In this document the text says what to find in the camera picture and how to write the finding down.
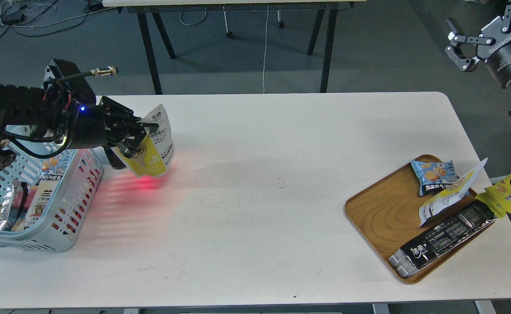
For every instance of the light blue plastic basket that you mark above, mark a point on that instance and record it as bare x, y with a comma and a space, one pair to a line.
59, 226

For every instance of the long black snack package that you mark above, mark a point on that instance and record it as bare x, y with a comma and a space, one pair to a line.
439, 240

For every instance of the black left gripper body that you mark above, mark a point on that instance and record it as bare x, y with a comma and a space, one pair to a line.
86, 120

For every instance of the wooden oval tray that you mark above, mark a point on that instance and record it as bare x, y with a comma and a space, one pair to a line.
386, 214

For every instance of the white yellow snack pouch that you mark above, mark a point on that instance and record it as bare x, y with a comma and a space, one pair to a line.
450, 195

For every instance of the black framed background table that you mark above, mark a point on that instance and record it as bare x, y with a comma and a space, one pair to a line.
326, 11

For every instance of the snack packs in basket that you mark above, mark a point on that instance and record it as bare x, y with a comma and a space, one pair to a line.
25, 203

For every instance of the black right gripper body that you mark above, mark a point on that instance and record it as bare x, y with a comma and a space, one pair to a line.
510, 50

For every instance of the black barcode scanner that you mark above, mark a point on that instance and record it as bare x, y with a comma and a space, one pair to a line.
114, 161

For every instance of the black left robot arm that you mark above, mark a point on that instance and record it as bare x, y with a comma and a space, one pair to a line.
32, 120

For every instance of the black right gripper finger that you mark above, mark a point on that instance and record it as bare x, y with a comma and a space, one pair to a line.
455, 53

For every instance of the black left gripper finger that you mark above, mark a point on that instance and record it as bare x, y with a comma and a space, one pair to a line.
129, 146
116, 116

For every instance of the blue snack bag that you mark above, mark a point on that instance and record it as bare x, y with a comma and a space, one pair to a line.
433, 176

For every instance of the yellow cartoon snack bag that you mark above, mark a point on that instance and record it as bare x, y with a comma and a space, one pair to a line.
498, 197

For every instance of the yellow grey snack pouch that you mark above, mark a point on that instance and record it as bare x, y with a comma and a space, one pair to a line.
156, 151

